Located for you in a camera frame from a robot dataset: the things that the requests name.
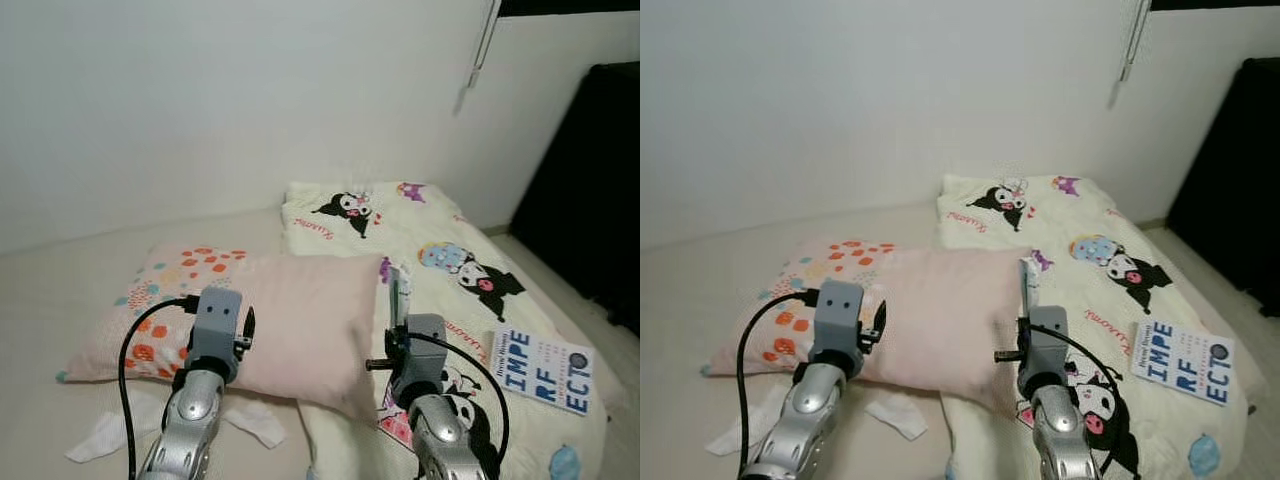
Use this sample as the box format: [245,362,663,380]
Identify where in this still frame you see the white green-striped packet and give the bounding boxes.
[388,262,413,331]
[1018,257,1041,323]

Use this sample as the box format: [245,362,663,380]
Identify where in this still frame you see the pink dotted pillow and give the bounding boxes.
[55,240,386,426]
[705,238,1031,416]

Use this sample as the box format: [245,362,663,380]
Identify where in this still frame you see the cream cartoon print blanket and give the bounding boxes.
[280,180,611,480]
[935,173,1256,480]

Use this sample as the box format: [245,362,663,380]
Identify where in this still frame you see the white blue-lettered book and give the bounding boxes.
[1132,320,1236,406]
[487,325,598,416]

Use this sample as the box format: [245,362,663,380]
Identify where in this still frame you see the beige sheeted mattress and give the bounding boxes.
[0,205,641,480]
[640,200,1280,480]

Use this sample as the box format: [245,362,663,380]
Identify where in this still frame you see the black wardrobe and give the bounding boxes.
[1165,57,1280,319]
[510,62,641,336]

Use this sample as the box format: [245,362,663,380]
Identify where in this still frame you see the white blind wand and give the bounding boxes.
[466,0,501,91]
[1120,0,1153,83]

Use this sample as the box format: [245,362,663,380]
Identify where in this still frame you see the dark window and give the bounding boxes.
[1150,0,1280,13]
[497,0,641,17]

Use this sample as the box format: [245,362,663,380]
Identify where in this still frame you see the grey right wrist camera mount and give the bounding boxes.
[1028,306,1069,386]
[403,314,448,386]

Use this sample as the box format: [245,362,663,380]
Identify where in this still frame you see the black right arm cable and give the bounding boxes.
[405,330,511,471]
[1030,325,1136,471]

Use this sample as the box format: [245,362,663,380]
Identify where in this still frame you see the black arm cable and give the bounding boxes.
[405,330,511,471]
[118,294,201,480]
[1030,325,1136,471]
[737,290,821,480]

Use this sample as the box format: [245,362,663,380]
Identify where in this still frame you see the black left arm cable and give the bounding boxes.
[118,294,201,480]
[737,290,821,480]

